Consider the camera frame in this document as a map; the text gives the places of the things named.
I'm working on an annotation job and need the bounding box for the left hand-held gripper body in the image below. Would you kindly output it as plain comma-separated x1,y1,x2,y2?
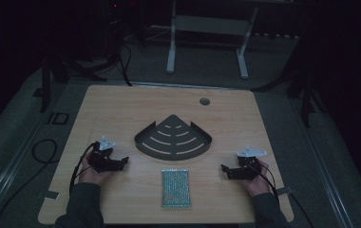
87,135,122,174

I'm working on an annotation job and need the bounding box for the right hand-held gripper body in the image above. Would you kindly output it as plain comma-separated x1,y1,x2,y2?
234,145,269,181

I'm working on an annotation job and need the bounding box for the dark grey corner shelf rack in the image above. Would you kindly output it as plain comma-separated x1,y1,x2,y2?
133,114,214,162

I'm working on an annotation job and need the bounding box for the glittery green scouring pad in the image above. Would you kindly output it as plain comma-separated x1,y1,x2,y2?
161,168,193,209

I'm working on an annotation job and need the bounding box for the person's left hand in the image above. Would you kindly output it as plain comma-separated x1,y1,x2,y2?
79,154,113,186

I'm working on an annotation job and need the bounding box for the person's right hand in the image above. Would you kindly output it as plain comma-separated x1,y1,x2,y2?
243,159,273,198

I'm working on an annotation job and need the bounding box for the grey tape strip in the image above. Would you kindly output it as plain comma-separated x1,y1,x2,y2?
43,190,60,200
276,186,295,196

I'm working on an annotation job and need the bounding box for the black metal stand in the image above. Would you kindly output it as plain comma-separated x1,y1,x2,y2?
253,63,329,129
39,53,108,113

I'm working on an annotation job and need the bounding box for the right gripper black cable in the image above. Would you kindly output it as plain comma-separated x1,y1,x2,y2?
250,164,316,228

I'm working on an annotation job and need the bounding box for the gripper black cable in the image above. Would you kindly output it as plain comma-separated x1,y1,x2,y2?
68,142,98,196
250,164,316,228

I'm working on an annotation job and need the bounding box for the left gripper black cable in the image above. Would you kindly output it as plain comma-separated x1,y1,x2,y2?
68,142,98,196

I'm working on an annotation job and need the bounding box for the black floor cable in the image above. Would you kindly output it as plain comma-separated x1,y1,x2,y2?
0,138,59,228

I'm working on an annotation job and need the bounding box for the white metal desk frame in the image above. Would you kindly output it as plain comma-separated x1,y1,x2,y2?
165,0,259,80

